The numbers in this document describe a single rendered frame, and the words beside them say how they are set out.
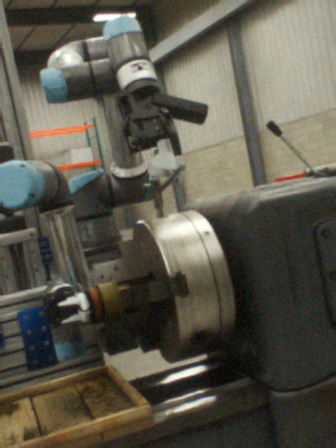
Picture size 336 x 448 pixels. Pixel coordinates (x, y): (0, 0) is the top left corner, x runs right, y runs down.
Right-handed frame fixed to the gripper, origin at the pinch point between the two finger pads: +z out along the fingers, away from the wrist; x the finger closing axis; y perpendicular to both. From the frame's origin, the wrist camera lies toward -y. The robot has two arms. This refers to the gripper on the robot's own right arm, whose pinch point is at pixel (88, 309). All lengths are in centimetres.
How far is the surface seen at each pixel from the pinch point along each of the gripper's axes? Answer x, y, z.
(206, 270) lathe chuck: 3.9, -22.9, 11.8
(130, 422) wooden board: -19.7, -1.7, 14.5
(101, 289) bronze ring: 3.3, -3.6, -0.8
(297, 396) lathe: -22.9, -33.9, 18.2
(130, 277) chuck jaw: 3.9, -10.9, -4.2
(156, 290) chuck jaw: 2.1, -12.5, 10.1
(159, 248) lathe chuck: 9.8, -15.2, 8.3
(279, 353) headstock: -14.1, -32.2, 17.7
